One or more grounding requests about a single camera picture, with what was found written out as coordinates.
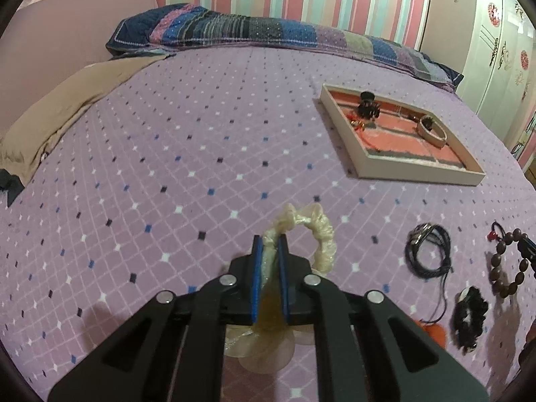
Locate brown wooden bead bracelet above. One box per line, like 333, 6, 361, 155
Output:
487, 228, 533, 299

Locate orange fabric scrunchie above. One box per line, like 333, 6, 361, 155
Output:
415, 320, 447, 348

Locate cream flower scrunchie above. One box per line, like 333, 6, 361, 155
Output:
224, 202, 337, 375

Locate black scrunchie with bell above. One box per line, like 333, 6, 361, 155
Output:
453, 286, 489, 353

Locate black leather cord bracelet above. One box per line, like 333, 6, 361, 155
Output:
404, 222, 454, 323

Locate red knotted cord charm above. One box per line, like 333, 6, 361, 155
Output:
344, 113, 379, 151

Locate black hair claw clip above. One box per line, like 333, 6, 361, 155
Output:
357, 91, 381, 120

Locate black hair tie red beads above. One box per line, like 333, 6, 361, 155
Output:
487, 220, 506, 242

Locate brick-pattern jewelry tray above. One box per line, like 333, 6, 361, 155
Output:
320, 83, 486, 186

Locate white wardrobe with decals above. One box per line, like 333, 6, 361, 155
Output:
457, 0, 535, 141

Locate purple diamond-pattern bedspread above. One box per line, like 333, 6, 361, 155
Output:
1, 47, 535, 397

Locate tan folded blanket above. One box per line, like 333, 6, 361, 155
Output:
1, 55, 167, 206

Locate patchwork striped pillow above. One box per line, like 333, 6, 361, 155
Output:
106, 4, 463, 92

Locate pink headboard cushion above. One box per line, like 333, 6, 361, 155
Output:
0, 0, 157, 133

